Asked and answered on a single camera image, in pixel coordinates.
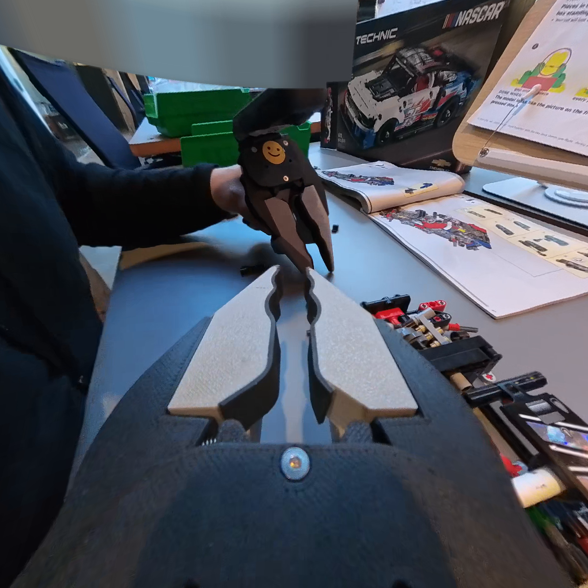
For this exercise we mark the open instruction booklet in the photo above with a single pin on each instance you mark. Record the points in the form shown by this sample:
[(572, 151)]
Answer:
[(505, 275)]

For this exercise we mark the dark blue chair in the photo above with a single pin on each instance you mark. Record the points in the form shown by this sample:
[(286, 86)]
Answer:
[(69, 101)]

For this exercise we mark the toy race car set box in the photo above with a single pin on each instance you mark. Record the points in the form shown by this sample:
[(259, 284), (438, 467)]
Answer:
[(413, 92)]

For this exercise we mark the person's left hand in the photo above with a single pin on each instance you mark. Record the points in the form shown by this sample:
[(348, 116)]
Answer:
[(227, 190)]

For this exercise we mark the wooden book stand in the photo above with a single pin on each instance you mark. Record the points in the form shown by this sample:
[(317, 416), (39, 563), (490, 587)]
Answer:
[(461, 146)]

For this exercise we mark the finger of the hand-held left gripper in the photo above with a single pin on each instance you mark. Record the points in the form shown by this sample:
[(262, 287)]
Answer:
[(317, 211), (285, 229)]

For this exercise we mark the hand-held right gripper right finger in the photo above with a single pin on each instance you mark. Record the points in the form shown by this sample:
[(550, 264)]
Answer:
[(363, 363)]

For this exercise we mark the grey desk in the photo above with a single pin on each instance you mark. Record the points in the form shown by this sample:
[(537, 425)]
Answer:
[(183, 298)]

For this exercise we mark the person's left forearm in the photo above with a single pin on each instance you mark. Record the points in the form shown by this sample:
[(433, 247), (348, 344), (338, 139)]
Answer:
[(138, 202)]

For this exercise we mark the partly built toy car model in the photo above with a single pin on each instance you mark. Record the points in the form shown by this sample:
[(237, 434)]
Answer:
[(459, 353)]

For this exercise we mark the person's dark clothing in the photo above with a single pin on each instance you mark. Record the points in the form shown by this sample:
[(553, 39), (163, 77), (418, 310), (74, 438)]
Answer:
[(32, 367)]

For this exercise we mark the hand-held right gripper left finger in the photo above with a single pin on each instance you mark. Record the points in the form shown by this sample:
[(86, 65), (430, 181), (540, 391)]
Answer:
[(229, 358)]

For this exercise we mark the small black toy pin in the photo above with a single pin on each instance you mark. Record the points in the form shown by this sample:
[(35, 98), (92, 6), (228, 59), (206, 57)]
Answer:
[(251, 269)]

